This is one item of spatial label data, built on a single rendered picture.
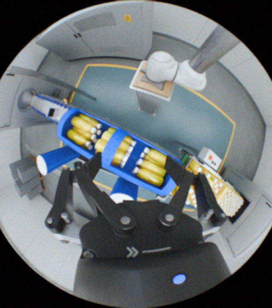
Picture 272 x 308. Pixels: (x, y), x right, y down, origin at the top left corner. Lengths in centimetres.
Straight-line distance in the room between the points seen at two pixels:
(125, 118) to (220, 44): 168
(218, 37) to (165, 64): 35
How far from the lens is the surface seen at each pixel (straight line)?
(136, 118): 174
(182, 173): 15
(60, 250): 363
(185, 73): 62
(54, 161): 150
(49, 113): 115
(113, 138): 55
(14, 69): 108
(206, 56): 53
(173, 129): 180
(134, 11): 147
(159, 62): 60
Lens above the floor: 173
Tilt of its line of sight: 75 degrees down
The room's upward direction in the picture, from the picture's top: 162 degrees counter-clockwise
